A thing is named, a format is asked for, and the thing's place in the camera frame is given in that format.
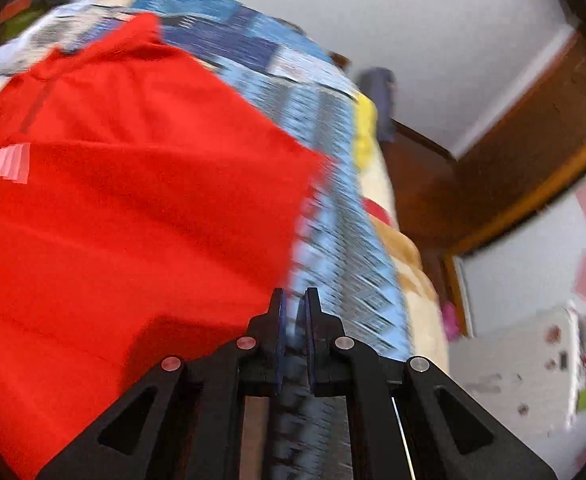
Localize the red jacket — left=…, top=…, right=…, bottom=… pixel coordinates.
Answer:
left=0, top=13, right=330, bottom=479

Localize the yellow cream blanket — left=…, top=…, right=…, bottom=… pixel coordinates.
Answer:
left=352, top=92, right=449, bottom=372

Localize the white cabinet with stickers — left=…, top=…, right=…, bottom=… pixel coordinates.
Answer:
left=449, top=306, right=582, bottom=440

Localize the blue patchwork bedspread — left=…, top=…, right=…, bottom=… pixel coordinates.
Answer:
left=0, top=0, right=413, bottom=479

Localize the brown wooden door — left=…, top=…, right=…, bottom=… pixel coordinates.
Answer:
left=382, top=26, right=586, bottom=334

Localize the dark blue bag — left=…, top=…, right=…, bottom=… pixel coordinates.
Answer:
left=356, top=67, right=396, bottom=143

